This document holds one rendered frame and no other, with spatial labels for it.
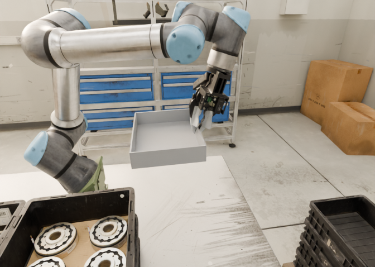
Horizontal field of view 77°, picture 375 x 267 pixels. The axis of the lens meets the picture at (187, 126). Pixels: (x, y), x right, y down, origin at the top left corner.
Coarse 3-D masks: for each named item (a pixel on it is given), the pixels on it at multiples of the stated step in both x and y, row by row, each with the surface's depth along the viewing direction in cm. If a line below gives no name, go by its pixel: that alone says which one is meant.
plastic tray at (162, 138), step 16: (144, 112) 84; (160, 112) 85; (176, 112) 86; (144, 128) 83; (160, 128) 82; (176, 128) 82; (144, 144) 73; (160, 144) 73; (176, 144) 73; (192, 144) 72; (144, 160) 62; (160, 160) 62; (176, 160) 63; (192, 160) 64
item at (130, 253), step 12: (84, 192) 70; (96, 192) 70; (108, 192) 70; (120, 192) 71; (132, 192) 70; (132, 204) 66; (24, 216) 63; (132, 216) 62; (12, 228) 59; (132, 228) 59; (132, 240) 56; (0, 252) 53; (132, 252) 53; (132, 264) 50
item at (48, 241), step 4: (60, 228) 66; (52, 232) 65; (56, 232) 66; (60, 232) 65; (64, 232) 65; (48, 236) 64; (60, 236) 64; (64, 236) 64; (48, 240) 63; (56, 240) 63; (60, 240) 63; (48, 244) 62; (52, 244) 62
